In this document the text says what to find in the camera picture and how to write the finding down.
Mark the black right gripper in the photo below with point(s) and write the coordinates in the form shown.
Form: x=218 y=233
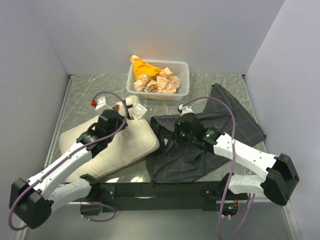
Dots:
x=177 y=129

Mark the cream bear print pillow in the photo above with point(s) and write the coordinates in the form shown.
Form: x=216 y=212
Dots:
x=133 y=143

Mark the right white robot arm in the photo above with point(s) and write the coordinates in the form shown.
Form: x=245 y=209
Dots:
x=274 y=176

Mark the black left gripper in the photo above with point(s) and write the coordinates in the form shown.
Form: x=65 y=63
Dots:
x=121 y=119

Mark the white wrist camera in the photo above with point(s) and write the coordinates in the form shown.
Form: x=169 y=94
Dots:
x=184 y=109
x=99 y=104

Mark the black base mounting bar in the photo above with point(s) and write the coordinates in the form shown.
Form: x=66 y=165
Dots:
x=143 y=196

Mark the orange patterned pillowcase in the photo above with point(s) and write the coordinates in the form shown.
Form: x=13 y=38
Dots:
x=152 y=79

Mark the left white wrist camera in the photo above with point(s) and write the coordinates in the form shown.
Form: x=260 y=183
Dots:
x=99 y=104

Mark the white plastic basket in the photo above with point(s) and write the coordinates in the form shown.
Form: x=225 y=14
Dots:
x=180 y=68

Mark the aluminium frame rail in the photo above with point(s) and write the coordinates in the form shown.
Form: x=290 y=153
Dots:
x=58 y=124

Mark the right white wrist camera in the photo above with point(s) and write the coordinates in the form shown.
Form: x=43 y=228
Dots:
x=184 y=109

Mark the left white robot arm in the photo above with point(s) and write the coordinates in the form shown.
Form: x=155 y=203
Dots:
x=34 y=200

